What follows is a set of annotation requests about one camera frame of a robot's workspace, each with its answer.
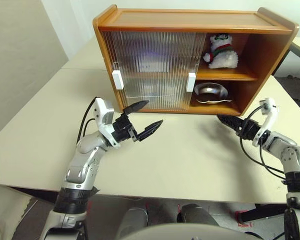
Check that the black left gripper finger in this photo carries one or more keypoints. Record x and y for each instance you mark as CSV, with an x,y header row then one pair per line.
x,y
148,130
137,107

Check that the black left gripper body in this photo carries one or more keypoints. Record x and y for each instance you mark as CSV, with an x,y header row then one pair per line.
x,y
125,128

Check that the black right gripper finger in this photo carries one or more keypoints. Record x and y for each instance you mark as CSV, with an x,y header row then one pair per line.
x,y
235,128
233,120

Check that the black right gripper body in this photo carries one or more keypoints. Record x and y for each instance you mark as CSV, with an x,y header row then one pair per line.
x,y
251,131

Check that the clear ribbed sliding door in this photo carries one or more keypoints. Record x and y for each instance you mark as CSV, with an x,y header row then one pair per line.
x,y
190,82
117,80

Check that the shiny steel bowl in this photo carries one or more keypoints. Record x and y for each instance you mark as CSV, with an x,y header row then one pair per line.
x,y
207,91

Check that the white plush toy red scarf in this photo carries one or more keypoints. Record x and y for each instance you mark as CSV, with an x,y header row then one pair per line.
x,y
222,57

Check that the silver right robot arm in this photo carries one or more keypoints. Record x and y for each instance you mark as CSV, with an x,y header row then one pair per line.
x,y
295,155

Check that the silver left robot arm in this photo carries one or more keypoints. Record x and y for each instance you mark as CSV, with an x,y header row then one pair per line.
x,y
85,160

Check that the brown wooden cabinet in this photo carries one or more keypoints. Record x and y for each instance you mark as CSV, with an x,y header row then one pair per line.
x,y
190,18

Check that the black table leg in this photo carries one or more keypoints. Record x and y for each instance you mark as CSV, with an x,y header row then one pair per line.
x,y
265,211

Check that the dark grey rounded shell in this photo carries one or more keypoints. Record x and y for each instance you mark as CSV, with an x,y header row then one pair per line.
x,y
197,215
135,220

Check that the light grey robot torso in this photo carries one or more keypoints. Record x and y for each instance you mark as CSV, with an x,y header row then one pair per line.
x,y
190,233

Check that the beige partition panel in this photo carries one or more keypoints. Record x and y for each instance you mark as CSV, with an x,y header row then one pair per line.
x,y
20,62

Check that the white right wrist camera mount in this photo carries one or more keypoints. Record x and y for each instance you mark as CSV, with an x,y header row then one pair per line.
x,y
270,121

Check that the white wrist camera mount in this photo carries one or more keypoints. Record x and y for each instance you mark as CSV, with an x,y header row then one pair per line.
x,y
270,121
103,112

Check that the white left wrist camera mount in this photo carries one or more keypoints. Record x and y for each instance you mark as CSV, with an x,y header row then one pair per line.
x,y
103,112

